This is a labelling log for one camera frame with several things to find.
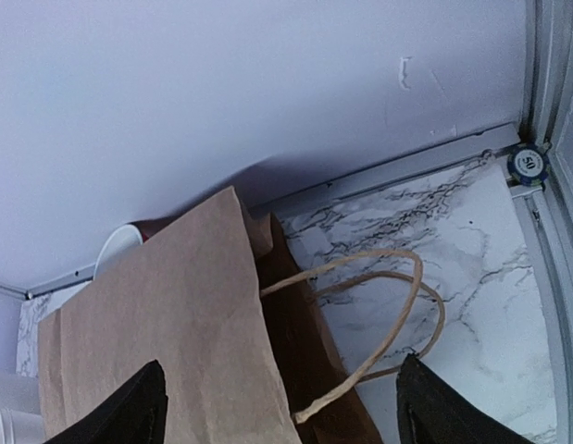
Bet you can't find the right aluminium frame post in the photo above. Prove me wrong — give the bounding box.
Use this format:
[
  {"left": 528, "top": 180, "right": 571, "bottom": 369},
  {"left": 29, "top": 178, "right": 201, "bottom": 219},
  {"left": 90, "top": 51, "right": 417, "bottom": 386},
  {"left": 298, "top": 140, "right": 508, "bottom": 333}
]
[{"left": 515, "top": 1, "right": 573, "bottom": 443}]

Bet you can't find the blue poker chip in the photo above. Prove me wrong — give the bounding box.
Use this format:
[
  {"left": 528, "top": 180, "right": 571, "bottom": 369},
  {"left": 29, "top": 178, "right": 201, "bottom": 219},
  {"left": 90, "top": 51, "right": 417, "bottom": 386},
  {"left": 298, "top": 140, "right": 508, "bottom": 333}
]
[{"left": 507, "top": 143, "right": 550, "bottom": 187}]

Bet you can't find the white round object behind box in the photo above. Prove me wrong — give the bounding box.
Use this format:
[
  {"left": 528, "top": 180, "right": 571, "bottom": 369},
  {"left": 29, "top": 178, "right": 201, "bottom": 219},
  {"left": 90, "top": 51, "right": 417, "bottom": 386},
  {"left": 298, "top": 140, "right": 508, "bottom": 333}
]
[{"left": 93, "top": 224, "right": 148, "bottom": 279}]

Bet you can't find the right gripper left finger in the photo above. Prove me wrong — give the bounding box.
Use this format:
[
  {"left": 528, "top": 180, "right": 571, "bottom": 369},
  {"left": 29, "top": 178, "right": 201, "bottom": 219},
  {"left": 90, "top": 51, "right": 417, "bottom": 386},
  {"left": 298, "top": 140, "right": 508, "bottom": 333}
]
[{"left": 48, "top": 361, "right": 168, "bottom": 444}]

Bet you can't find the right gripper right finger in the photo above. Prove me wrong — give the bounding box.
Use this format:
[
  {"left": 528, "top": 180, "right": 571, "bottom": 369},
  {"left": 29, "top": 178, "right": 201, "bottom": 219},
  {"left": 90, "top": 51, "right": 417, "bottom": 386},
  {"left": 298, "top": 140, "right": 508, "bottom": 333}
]
[{"left": 396, "top": 354, "right": 530, "bottom": 444}]

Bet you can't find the brown cardboard box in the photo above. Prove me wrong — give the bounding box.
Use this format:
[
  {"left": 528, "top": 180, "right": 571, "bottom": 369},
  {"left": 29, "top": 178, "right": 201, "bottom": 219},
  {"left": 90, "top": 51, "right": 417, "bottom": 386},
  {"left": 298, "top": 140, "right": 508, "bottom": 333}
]
[{"left": 38, "top": 187, "right": 381, "bottom": 443}]

